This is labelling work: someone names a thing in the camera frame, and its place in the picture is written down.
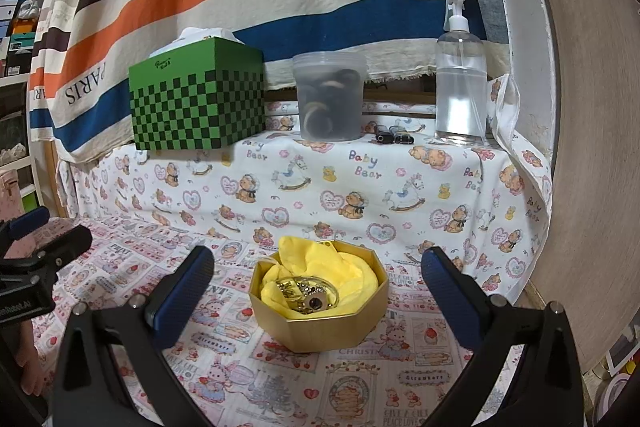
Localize white tape roll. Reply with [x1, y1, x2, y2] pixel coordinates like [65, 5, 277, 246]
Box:
[599, 359, 637, 410]

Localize white tissue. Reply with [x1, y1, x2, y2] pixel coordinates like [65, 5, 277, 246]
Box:
[169, 26, 247, 51]

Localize clear spray bottle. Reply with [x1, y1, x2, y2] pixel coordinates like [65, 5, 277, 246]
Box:
[433, 0, 489, 147]

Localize gold hexagonal box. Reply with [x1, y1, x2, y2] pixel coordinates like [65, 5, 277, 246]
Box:
[248, 240, 390, 353]

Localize yellow cloth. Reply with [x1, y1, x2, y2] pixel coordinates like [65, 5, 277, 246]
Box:
[259, 235, 381, 319]

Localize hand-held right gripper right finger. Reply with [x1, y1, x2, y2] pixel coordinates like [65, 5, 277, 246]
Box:
[421, 246, 585, 427]

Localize bear print white cloth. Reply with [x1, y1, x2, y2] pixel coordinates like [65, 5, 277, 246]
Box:
[56, 73, 556, 294]

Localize translucent plastic container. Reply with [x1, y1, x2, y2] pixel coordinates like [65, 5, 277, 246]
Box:
[292, 51, 366, 142]

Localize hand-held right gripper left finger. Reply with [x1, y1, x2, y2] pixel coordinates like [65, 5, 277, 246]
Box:
[51, 245, 217, 427]

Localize patchwork print pink cloth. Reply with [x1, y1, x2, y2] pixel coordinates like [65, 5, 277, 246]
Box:
[0, 213, 602, 427]

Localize green checkered box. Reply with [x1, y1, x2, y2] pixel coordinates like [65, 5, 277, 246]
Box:
[128, 37, 267, 152]

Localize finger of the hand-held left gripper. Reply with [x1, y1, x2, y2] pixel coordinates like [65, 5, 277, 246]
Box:
[0, 206, 51, 249]
[0, 224, 94, 289]

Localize stack of storage boxes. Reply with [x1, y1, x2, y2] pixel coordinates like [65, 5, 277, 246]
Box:
[0, 0, 57, 80]

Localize pink bag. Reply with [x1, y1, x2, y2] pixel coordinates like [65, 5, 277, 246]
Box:
[0, 164, 27, 234]

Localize small gold charm jewelry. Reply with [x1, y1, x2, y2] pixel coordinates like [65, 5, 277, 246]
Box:
[277, 282, 304, 303]

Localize person's left hand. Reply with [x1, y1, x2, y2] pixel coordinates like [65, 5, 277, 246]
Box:
[14, 321, 52, 396]

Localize thin gold bangle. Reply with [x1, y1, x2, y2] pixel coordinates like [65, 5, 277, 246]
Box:
[272, 275, 341, 309]

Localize ring with black stone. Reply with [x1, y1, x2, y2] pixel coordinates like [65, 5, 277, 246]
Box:
[302, 294, 331, 316]

